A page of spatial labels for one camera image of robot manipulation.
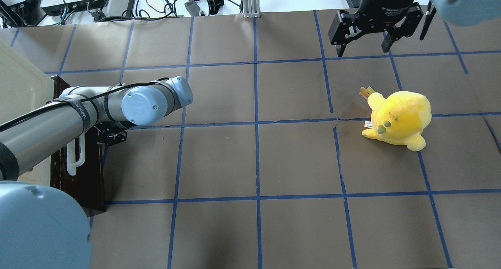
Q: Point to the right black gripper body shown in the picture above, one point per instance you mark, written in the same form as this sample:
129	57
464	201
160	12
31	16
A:
379	4

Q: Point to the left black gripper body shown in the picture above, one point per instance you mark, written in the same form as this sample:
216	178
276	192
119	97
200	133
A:
112	137

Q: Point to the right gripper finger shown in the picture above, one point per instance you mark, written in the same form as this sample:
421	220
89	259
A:
390	36
341	46

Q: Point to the white drawer handle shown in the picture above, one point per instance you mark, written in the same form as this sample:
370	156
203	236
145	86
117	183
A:
76	154

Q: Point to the dark wooden drawer front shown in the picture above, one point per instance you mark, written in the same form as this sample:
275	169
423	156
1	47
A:
87	186

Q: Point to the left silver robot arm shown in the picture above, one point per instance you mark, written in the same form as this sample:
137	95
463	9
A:
43	227

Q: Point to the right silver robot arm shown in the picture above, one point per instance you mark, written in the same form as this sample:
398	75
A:
459	12

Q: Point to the yellow plush toy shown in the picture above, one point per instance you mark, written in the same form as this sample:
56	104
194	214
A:
398	119

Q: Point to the cream white cabinet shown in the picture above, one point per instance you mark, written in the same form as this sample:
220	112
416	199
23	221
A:
21	104

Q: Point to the grey power adapter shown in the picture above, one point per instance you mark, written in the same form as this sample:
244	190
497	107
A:
119	8

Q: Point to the aluminium frame post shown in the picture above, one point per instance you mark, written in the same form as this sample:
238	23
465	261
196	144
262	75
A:
251	8

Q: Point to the black network switch box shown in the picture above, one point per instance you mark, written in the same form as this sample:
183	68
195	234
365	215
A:
56	7

